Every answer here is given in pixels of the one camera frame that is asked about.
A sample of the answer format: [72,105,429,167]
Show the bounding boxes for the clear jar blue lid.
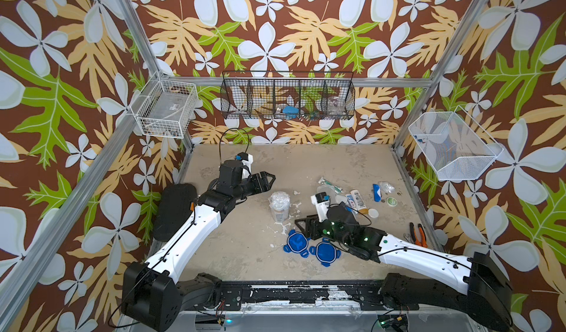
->
[269,191,290,223]

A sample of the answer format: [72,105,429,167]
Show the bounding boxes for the orange handled pliers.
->
[409,222,428,248]

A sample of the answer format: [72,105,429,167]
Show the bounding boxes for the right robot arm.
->
[284,216,513,331]

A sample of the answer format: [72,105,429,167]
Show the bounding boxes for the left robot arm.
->
[118,153,276,331]

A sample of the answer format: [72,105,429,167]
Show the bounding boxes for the white bottle orange cap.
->
[350,190,368,214]

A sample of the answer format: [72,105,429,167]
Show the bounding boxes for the black tool case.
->
[153,183,198,242]

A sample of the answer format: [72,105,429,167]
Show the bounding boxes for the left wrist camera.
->
[235,152,254,180]

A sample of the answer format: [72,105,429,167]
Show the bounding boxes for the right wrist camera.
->
[311,192,330,222]

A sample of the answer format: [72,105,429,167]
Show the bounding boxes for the white round cap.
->
[368,208,379,219]

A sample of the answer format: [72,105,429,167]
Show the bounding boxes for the green white toothpaste packet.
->
[318,177,343,194]

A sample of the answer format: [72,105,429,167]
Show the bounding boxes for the blue object in basket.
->
[283,106,299,119]

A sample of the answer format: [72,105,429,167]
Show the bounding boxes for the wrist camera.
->
[235,152,254,180]
[311,192,330,222]

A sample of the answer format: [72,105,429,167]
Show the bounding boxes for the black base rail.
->
[182,280,420,311]

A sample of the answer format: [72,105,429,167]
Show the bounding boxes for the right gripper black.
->
[292,213,352,248]

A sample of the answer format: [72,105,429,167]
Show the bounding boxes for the blue small packet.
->
[372,184,382,202]

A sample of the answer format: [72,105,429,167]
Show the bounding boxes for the white mesh basket right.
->
[408,107,504,182]

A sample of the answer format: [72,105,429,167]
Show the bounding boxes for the black wire basket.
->
[220,71,355,121]

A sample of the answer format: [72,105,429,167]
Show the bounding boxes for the white wire basket left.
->
[131,74,199,139]

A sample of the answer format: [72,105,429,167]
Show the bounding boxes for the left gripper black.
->
[231,171,275,202]

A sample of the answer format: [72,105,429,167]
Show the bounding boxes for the green round tin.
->
[386,196,398,207]

